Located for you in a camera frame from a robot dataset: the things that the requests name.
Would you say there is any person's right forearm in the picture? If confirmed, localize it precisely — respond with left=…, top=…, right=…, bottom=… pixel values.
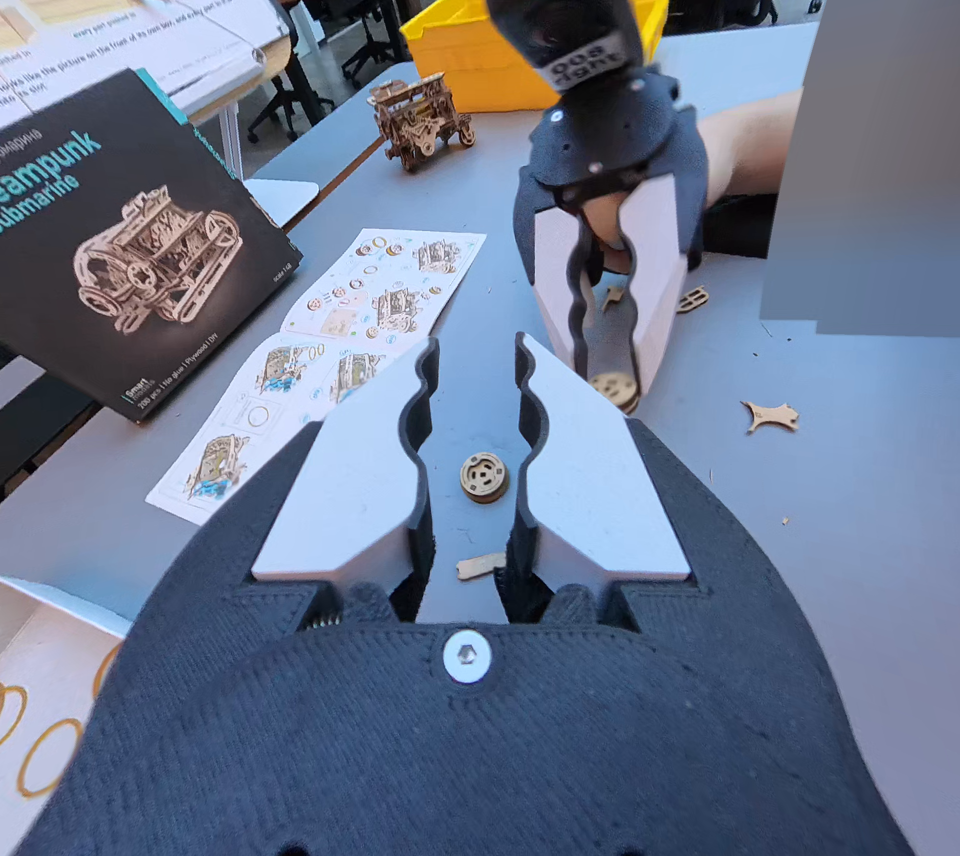
left=697, top=89, right=804, bottom=200

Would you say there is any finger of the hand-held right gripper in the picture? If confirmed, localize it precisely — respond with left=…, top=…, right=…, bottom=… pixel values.
left=618, top=172, right=691, bottom=398
left=532, top=203, right=597, bottom=378

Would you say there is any assembled wooden model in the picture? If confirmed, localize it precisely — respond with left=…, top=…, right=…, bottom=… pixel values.
left=366, top=73, right=477, bottom=173

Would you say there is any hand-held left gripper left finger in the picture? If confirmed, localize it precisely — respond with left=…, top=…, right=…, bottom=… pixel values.
left=251, top=337, right=441, bottom=623

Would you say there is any illustrated instruction leaflet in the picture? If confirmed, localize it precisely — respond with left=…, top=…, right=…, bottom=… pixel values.
left=146, top=228, right=487, bottom=527

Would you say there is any black model kit box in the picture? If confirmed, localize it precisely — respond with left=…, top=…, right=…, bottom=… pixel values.
left=0, top=68, right=303, bottom=423

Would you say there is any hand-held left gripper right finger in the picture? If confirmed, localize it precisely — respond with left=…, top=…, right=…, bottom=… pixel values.
left=497, top=332, right=693, bottom=623

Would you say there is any yellow plastic bin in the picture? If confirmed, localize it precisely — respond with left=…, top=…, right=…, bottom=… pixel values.
left=399, top=0, right=670, bottom=114

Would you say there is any thick round wooden gear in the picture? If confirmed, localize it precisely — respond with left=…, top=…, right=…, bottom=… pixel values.
left=459, top=451, right=510, bottom=503

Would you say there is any tan rubber band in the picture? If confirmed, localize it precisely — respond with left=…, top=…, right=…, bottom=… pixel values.
left=16, top=717, right=84, bottom=798
left=91, top=642, right=125, bottom=698
left=0, top=682, right=30, bottom=748

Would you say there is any white side table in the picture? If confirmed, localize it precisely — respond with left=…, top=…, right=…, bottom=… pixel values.
left=247, top=179, right=322, bottom=231

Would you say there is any white cardboard box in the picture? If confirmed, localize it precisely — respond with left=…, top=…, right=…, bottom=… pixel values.
left=0, top=574, right=135, bottom=823

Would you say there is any grey desk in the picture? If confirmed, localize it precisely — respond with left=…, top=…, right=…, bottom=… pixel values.
left=0, top=19, right=960, bottom=856

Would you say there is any star-shaped wooden scrap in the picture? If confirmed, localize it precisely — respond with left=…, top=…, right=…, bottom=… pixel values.
left=741, top=400, right=801, bottom=434

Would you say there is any person's right hand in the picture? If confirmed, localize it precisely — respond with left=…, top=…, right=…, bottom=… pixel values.
left=583, top=192, right=633, bottom=274

